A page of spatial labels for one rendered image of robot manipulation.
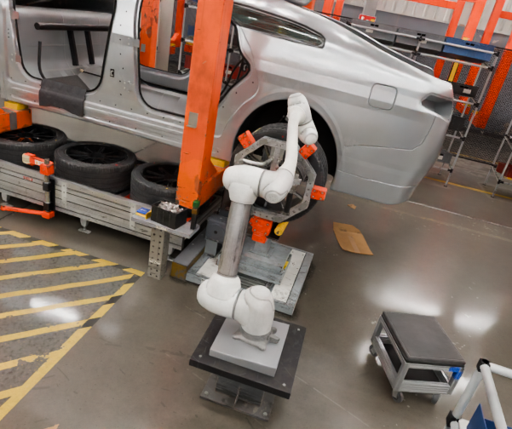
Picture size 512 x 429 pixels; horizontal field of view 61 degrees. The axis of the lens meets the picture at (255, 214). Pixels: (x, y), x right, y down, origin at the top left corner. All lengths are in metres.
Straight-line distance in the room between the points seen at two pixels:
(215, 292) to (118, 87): 2.10
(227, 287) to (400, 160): 1.61
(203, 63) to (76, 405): 1.97
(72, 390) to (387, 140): 2.41
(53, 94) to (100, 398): 2.56
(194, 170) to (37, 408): 1.60
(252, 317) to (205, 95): 1.39
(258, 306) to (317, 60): 1.75
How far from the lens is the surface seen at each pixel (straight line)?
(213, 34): 2.73
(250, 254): 3.19
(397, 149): 3.14
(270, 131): 2.83
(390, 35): 6.63
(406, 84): 3.08
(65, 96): 4.00
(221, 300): 2.15
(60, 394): 2.46
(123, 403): 2.40
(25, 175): 3.88
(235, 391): 2.40
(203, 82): 2.77
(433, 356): 2.63
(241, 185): 2.02
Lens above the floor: 1.83
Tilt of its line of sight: 25 degrees down
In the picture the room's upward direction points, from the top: 11 degrees clockwise
